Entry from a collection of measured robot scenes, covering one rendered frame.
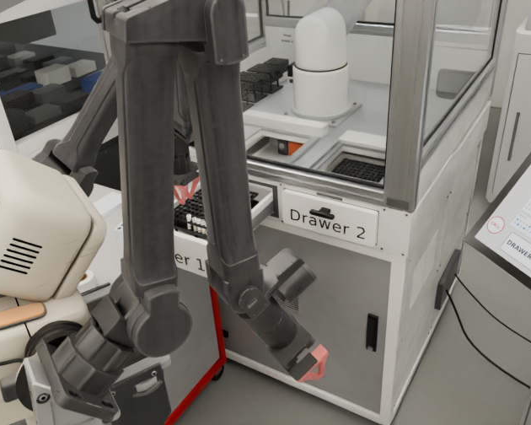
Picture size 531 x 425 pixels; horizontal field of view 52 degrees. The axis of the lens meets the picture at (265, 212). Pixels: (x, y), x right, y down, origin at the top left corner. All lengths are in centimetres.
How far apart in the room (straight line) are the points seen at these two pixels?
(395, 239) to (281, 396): 94
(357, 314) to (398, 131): 65
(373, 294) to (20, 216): 116
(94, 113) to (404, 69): 69
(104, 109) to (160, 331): 46
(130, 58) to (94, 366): 37
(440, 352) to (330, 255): 91
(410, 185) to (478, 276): 147
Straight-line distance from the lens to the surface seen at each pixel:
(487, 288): 277
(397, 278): 159
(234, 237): 71
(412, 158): 138
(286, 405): 218
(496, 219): 132
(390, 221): 148
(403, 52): 130
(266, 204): 161
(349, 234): 154
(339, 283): 171
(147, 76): 58
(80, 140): 104
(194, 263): 145
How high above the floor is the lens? 172
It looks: 32 degrees down
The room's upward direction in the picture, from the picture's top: 4 degrees counter-clockwise
